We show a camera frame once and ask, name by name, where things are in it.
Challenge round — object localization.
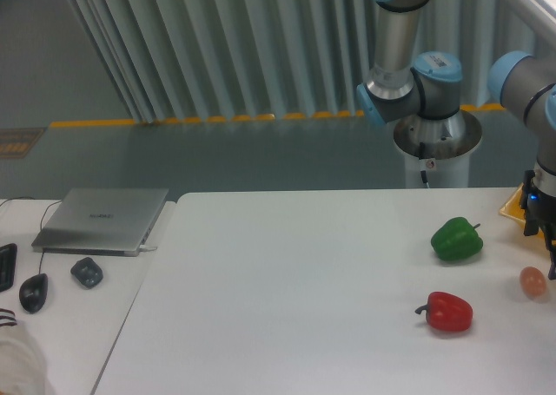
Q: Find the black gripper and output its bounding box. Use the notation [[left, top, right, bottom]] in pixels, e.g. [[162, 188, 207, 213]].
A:
[[520, 170, 556, 280]]

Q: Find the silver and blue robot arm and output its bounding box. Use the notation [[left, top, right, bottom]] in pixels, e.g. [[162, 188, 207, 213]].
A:
[[356, 0, 555, 255]]

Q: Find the white sleeved forearm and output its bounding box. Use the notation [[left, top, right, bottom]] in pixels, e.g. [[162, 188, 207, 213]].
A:
[[1, 308, 45, 394]]

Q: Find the yellow plastic basket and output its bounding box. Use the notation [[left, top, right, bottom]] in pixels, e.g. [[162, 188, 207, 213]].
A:
[[499, 183, 526, 231]]

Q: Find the brown egg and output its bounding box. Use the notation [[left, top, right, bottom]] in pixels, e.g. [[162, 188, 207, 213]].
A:
[[520, 267, 546, 298]]

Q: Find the green bell pepper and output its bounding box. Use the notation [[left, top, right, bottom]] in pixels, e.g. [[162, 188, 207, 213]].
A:
[[430, 216, 483, 262]]

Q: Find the red bell pepper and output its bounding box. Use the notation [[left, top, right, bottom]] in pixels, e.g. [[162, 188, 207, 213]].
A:
[[414, 291, 473, 332]]

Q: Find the grey pleated curtain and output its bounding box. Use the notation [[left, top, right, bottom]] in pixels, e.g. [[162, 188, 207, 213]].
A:
[[68, 0, 555, 124]]

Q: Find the silver laptop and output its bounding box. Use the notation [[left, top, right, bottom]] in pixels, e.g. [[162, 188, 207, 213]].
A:
[[32, 188, 169, 257]]

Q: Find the dark grey small device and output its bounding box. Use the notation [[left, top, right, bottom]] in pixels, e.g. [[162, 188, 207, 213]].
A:
[[70, 257, 103, 289]]

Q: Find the black computer mouse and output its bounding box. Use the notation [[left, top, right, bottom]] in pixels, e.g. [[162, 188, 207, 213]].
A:
[[18, 273, 49, 314]]

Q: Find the black keyboard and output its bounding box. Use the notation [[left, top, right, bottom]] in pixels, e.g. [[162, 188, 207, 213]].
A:
[[0, 243, 17, 292]]

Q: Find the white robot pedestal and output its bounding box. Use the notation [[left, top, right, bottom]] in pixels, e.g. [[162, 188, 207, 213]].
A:
[[394, 110, 482, 188]]

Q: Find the black pedestal cable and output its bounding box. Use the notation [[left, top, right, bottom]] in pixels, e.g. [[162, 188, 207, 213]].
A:
[[417, 141, 432, 189]]

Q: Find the black mouse cable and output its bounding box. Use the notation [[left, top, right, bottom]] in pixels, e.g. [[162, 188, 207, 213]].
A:
[[0, 195, 64, 276]]

